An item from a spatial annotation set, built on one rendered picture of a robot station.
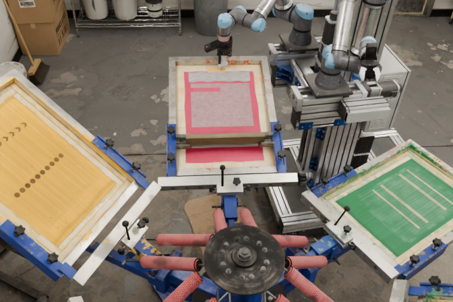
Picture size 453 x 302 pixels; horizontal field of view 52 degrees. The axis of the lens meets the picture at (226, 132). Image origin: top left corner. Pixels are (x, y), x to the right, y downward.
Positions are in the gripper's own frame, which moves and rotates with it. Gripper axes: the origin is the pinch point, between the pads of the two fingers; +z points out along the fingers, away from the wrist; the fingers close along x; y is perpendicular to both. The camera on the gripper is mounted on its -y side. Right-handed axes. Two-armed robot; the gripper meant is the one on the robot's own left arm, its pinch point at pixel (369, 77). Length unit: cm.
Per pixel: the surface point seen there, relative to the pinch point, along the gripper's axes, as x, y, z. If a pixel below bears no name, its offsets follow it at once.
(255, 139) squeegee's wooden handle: 53, 45, -8
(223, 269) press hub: 49, 30, 81
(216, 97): 80, 39, -35
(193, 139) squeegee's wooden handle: 83, 39, 2
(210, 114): 80, 42, -23
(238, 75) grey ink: 70, 35, -53
